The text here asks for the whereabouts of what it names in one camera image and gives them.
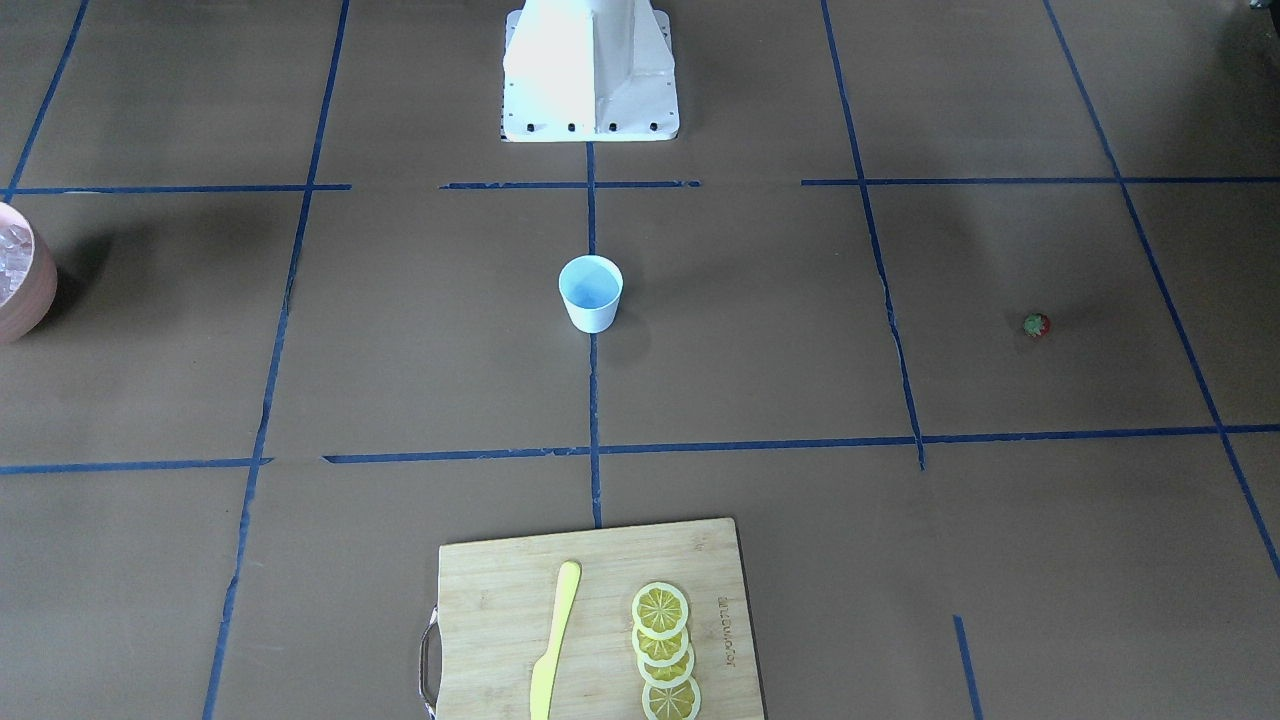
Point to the red strawberry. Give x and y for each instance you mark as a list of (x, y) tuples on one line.
[(1036, 325)]

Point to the light blue plastic cup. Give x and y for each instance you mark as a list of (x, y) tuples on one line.
[(591, 288)]

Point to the pink ice bowl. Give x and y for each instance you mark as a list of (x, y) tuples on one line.
[(30, 276)]

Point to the lemon slice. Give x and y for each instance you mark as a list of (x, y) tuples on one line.
[(660, 652), (660, 610), (667, 676), (676, 702)]

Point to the bamboo cutting board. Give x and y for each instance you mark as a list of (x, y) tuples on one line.
[(493, 619)]

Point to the yellow plastic knife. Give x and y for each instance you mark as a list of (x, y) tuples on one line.
[(544, 671)]

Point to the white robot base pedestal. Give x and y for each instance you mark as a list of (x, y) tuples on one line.
[(589, 71)]

